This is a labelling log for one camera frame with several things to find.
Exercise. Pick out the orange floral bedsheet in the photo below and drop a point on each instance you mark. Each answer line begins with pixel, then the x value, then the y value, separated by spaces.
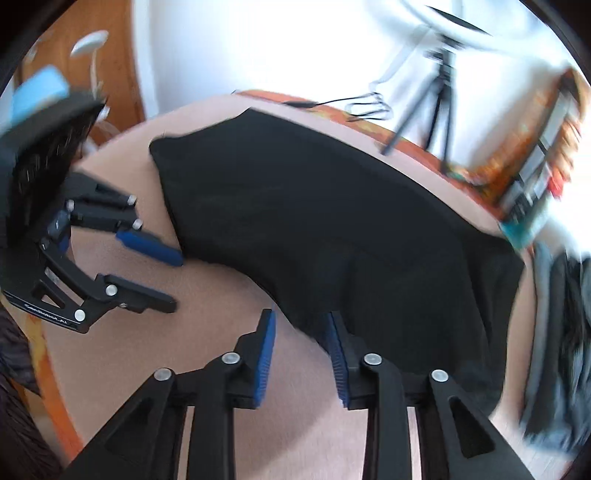
pixel 369 129

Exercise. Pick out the folded tripod with orange scarf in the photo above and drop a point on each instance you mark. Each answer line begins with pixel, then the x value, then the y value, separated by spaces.
pixel 535 161

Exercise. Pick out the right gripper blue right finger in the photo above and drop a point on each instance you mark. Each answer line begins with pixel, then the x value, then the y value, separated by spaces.
pixel 352 386

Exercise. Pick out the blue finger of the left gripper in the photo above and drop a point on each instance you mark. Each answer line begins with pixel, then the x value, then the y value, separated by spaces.
pixel 125 294
pixel 150 246

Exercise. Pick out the white clip lamp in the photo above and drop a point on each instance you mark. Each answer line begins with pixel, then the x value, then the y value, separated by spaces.
pixel 89 45

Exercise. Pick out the blue chair with wooden legs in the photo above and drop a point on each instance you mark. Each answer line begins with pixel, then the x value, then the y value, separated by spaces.
pixel 45 87

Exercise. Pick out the white ring light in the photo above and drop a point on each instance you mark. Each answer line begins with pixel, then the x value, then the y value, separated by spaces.
pixel 459 30

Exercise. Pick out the folded dark grey pants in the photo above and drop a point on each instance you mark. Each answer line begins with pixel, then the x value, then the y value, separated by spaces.
pixel 561 415

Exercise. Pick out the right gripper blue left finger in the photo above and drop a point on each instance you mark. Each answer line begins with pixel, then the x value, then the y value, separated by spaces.
pixel 256 351

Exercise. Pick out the folded grey blue garment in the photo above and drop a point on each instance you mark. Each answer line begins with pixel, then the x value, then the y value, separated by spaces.
pixel 542 264

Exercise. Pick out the pink towel blanket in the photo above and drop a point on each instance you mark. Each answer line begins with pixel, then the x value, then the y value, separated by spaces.
pixel 185 424

